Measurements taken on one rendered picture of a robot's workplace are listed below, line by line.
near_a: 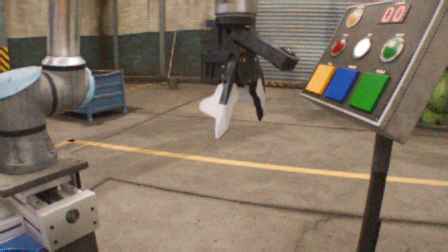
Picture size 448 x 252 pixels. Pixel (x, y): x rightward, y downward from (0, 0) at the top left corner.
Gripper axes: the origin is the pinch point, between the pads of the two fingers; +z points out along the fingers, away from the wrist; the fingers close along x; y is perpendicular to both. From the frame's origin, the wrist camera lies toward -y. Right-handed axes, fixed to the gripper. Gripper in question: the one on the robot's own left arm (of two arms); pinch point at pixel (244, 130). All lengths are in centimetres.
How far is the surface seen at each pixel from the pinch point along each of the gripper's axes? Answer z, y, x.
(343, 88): -6.8, -13.1, -18.7
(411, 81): -10.2, -26.9, -11.6
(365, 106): -4.9, -19.2, -10.9
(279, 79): 73, 302, -702
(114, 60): 28, 799, -573
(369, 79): -9.5, -19.0, -14.9
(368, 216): 25.9, -21.4, -27.5
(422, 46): -16.4, -28.3, -13.0
